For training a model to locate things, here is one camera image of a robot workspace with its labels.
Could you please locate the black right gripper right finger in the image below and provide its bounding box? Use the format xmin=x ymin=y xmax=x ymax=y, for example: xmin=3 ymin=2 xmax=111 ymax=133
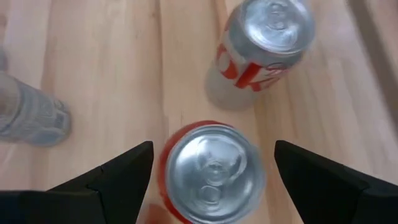
xmin=274 ymin=139 xmax=398 ymax=224

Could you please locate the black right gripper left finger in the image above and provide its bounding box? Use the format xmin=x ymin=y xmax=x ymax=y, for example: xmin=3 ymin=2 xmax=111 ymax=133
xmin=0 ymin=140 xmax=155 ymax=224

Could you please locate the blue silver Red Bull can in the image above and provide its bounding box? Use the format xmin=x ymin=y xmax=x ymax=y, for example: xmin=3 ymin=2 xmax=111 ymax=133
xmin=0 ymin=71 xmax=72 ymax=147

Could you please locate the orange Fanta can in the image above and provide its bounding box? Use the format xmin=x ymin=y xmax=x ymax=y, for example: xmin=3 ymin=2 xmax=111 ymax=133
xmin=158 ymin=120 xmax=267 ymax=224

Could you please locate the silver Diet Coke can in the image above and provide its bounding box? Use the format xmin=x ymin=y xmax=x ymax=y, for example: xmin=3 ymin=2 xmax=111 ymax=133
xmin=205 ymin=0 xmax=317 ymax=111

